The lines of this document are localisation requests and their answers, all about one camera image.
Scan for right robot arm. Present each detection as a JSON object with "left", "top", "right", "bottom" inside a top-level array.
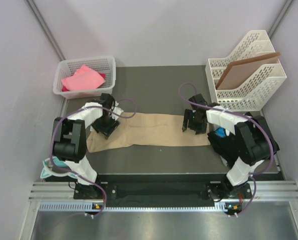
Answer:
[{"left": 182, "top": 94, "right": 279, "bottom": 198}]

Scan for black graphic t shirt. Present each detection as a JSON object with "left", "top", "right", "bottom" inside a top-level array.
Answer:
[{"left": 207, "top": 112, "right": 281, "bottom": 168}]

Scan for beige t shirt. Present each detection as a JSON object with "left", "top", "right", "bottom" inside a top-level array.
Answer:
[{"left": 87, "top": 112, "right": 210, "bottom": 153}]

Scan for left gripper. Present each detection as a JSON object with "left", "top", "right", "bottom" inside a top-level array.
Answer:
[{"left": 92, "top": 114, "right": 120, "bottom": 140}]

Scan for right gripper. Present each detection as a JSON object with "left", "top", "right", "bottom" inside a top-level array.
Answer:
[{"left": 182, "top": 109, "right": 206, "bottom": 135}]

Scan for white plastic basket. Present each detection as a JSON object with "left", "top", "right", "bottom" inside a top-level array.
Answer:
[{"left": 53, "top": 56, "right": 116, "bottom": 99}]

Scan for aluminium frame rail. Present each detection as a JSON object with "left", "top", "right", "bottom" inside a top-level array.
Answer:
[{"left": 29, "top": 181, "right": 298, "bottom": 202}]

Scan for pink folded t shirt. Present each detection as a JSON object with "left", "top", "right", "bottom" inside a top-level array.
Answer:
[{"left": 61, "top": 64, "right": 106, "bottom": 91}]

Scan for teal headphones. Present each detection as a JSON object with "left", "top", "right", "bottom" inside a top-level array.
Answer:
[{"left": 40, "top": 156, "right": 77, "bottom": 180}]

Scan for grey slotted cable duct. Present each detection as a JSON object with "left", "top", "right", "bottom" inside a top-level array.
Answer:
[{"left": 38, "top": 201, "right": 242, "bottom": 213}]

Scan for white file organizer rack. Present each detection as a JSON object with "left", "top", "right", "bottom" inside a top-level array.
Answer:
[{"left": 205, "top": 30, "right": 287, "bottom": 112}]

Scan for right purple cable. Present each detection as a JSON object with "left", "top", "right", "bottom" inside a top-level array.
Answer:
[{"left": 178, "top": 82, "right": 274, "bottom": 218}]

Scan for brown cardboard sheet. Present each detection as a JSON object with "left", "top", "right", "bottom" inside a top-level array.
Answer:
[{"left": 215, "top": 52, "right": 281, "bottom": 90}]

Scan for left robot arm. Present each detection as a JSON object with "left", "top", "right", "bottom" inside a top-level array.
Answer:
[{"left": 52, "top": 93, "right": 123, "bottom": 198}]

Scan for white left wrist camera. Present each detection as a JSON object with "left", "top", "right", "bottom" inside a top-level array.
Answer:
[{"left": 111, "top": 101, "right": 124, "bottom": 120}]

